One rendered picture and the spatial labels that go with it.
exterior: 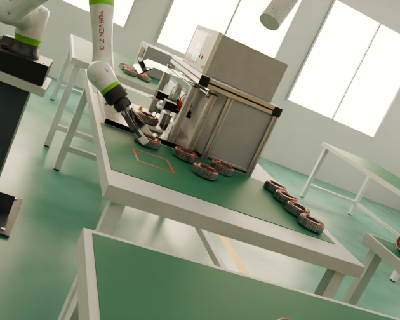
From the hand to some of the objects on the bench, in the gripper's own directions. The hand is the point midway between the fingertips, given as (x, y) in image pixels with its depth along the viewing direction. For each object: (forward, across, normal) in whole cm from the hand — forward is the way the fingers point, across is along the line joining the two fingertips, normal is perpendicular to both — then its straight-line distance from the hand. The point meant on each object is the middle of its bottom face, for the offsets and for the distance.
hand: (147, 139), depth 221 cm
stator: (+1, 0, -2) cm, 2 cm away
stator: (-7, -32, -3) cm, 32 cm away
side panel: (+33, -26, +16) cm, 46 cm away
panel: (+10, -52, +6) cm, 53 cm away
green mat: (+29, +10, +14) cm, 34 cm away
